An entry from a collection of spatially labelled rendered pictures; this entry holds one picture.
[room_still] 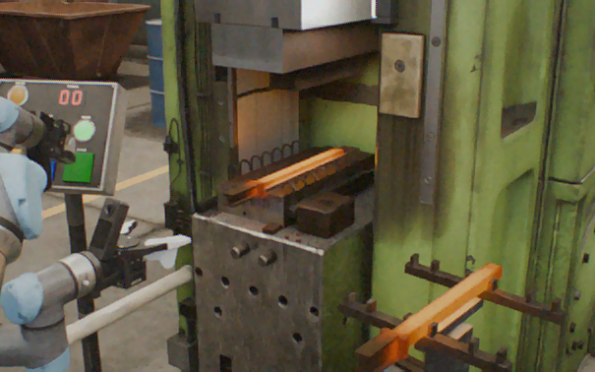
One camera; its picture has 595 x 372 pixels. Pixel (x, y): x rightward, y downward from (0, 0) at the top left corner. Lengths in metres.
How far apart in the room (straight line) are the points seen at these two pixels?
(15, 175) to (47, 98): 1.00
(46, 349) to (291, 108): 1.06
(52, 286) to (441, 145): 0.83
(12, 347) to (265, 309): 0.62
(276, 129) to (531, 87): 0.69
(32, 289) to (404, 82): 0.84
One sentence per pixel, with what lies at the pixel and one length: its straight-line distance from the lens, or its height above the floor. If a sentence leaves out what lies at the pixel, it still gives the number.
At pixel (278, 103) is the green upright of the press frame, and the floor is 1.11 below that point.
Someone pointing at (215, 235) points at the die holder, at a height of 0.88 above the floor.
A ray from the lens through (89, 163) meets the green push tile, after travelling 1.85.
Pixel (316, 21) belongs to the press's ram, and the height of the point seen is 1.38.
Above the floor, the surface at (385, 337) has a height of 0.97.
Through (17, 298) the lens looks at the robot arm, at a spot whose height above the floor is 1.00.
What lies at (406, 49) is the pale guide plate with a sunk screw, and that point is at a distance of 1.53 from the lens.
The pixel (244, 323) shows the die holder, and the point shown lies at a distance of 1.76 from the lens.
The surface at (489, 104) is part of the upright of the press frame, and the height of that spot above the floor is 1.23.
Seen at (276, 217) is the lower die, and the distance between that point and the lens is 1.66.
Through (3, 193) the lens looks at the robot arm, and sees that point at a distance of 0.97.
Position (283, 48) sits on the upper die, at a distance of 1.55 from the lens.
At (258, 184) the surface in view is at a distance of 1.65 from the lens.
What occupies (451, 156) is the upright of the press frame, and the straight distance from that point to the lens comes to 1.56.
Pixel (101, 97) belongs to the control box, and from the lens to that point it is 1.89.
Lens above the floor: 1.54
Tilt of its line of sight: 19 degrees down
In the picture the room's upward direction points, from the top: straight up
